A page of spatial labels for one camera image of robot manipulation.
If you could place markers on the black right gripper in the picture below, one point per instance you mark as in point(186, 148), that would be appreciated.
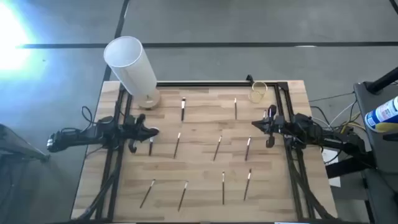
point(276, 126)

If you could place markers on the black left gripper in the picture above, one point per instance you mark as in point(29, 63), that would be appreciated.
point(133, 130)

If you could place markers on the pen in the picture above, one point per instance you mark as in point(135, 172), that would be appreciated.
point(217, 148)
point(177, 145)
point(150, 147)
point(183, 109)
point(223, 188)
point(235, 109)

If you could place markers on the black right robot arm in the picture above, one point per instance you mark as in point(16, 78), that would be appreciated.
point(326, 137)

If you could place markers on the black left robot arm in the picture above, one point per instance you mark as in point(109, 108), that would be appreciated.
point(81, 138)

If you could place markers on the clear ribbed glass cup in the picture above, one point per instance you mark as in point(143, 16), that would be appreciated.
point(259, 87)

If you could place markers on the white cylindrical cup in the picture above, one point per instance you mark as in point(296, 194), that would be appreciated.
point(130, 65)

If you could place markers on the white paper sheet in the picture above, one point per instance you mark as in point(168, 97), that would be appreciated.
point(329, 155)

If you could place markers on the black cart crossbar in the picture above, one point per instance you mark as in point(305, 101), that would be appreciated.
point(348, 166)

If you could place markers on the blue white spray can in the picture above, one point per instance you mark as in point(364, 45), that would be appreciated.
point(384, 115)

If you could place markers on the black equipment cart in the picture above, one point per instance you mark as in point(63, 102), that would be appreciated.
point(385, 155)

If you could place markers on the dark grey floor stand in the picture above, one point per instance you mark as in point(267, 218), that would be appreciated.
point(18, 147)

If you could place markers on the black frame clamp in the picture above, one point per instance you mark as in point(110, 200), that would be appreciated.
point(249, 78)

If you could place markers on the black aluminium table frame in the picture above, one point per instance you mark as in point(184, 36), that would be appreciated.
point(202, 84)

